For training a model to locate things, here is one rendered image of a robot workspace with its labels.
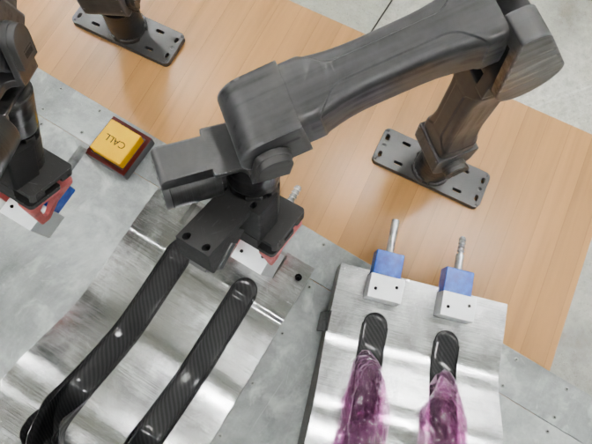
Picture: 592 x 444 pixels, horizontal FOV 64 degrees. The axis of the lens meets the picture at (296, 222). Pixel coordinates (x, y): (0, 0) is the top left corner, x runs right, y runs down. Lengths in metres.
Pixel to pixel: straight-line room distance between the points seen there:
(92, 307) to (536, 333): 0.68
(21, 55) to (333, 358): 0.52
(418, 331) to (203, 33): 0.65
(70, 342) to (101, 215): 0.23
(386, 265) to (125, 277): 0.38
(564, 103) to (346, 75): 1.74
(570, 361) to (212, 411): 1.38
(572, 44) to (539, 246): 1.45
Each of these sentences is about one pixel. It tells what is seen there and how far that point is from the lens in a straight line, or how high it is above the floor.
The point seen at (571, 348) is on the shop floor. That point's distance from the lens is 1.85.
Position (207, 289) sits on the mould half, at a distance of 0.69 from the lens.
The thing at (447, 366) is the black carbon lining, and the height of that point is 0.85.
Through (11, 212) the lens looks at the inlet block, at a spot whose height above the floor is 0.96.
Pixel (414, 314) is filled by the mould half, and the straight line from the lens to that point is 0.74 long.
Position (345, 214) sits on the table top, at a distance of 0.80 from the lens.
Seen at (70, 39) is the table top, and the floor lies 0.80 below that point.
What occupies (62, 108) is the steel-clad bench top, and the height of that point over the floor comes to 0.80.
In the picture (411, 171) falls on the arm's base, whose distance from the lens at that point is 0.84.
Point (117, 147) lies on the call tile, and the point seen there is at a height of 0.84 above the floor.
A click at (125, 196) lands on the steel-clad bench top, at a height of 0.80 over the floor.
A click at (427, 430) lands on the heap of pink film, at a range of 0.69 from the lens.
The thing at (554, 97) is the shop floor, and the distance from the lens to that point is 2.10.
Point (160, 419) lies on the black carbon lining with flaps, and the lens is 0.67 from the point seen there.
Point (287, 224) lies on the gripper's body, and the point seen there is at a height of 1.03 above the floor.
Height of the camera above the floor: 1.56
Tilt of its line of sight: 75 degrees down
